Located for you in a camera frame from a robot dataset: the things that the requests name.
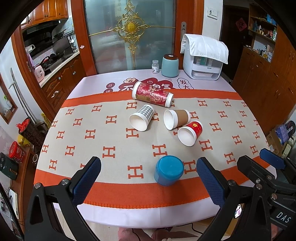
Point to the wooden shelf cabinet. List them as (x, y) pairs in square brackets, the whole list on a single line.
[(265, 78)]

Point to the white printed tablecloth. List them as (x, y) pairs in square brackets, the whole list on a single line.
[(149, 217)]

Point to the small white pill bottle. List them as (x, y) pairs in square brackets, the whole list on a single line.
[(155, 66)]

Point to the red paper cup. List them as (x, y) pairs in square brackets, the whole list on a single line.
[(189, 133)]

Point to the wooden kitchen cabinets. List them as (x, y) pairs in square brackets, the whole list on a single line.
[(47, 55)]

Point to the red patterned cylinder canister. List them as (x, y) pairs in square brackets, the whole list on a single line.
[(148, 93)]

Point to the white appliance with cloth cover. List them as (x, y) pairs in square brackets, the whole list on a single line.
[(204, 57)]

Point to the dark basket red ornament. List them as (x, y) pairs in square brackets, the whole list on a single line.
[(29, 131)]

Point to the frosted glass door gold ornament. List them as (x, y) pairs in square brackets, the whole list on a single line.
[(129, 35)]

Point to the white wall switch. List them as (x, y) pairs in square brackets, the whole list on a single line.
[(212, 13)]

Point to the light blue jar brown lid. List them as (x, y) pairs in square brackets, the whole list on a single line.
[(170, 66)]

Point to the orange beige H table runner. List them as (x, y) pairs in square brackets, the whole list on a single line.
[(98, 125)]

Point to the cardboard box with items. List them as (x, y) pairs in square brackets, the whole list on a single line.
[(281, 139)]

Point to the grey checked paper cup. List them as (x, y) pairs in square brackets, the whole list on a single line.
[(141, 118)]

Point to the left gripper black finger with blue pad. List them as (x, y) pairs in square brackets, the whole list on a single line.
[(226, 194), (42, 221)]

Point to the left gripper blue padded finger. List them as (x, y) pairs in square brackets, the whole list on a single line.
[(271, 158)]

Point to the blue plastic cup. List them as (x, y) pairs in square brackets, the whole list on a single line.
[(168, 170)]

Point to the brown sleeve paper cup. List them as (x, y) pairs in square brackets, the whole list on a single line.
[(176, 118)]

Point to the red round tin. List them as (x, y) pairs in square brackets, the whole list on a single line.
[(16, 152)]

